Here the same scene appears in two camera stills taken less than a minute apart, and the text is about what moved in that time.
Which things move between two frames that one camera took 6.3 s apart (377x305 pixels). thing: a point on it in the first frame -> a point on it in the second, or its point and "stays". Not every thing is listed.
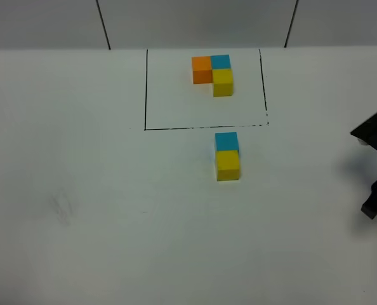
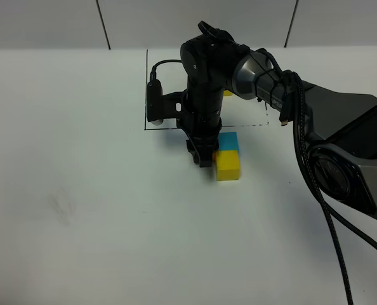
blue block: (226, 141) stays
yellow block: (228, 165) stays
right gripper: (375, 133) -> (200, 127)
